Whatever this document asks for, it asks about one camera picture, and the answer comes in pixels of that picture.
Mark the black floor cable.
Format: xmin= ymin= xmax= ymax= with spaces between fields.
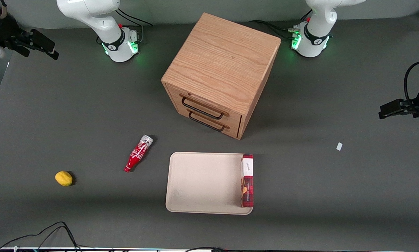
xmin=0 ymin=221 xmax=81 ymax=252
xmin=36 ymin=226 xmax=77 ymax=252

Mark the yellow lemon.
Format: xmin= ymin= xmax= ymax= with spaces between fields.
xmin=55 ymin=170 xmax=73 ymax=187

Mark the red coke bottle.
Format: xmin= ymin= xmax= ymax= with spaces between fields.
xmin=124 ymin=134 xmax=154 ymax=173

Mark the wooden drawer front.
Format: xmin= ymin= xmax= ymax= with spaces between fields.
xmin=176 ymin=105 xmax=242 ymax=139
xmin=168 ymin=84 xmax=243 ymax=128

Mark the black metal drawer handle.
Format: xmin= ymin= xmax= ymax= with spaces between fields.
xmin=188 ymin=111 xmax=226 ymax=133
xmin=181 ymin=96 xmax=225 ymax=120

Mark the black right arm base cable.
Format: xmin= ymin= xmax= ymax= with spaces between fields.
xmin=115 ymin=8 xmax=154 ymax=27

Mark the black arm base cable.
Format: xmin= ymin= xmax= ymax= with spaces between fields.
xmin=115 ymin=8 xmax=154 ymax=27
xmin=249 ymin=10 xmax=314 ymax=41

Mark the wooden drawer cabinet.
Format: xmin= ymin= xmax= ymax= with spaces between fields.
xmin=161 ymin=13 xmax=281 ymax=140

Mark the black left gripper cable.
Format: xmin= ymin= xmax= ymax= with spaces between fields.
xmin=404 ymin=61 xmax=419 ymax=105

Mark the beige plastic tray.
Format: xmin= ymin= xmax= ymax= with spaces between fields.
xmin=165 ymin=152 xmax=254 ymax=215

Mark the red plaid snack box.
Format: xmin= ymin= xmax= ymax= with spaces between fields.
xmin=240 ymin=154 xmax=255 ymax=208

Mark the black left arm base cable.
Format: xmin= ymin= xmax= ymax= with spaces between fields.
xmin=249 ymin=10 xmax=314 ymax=41

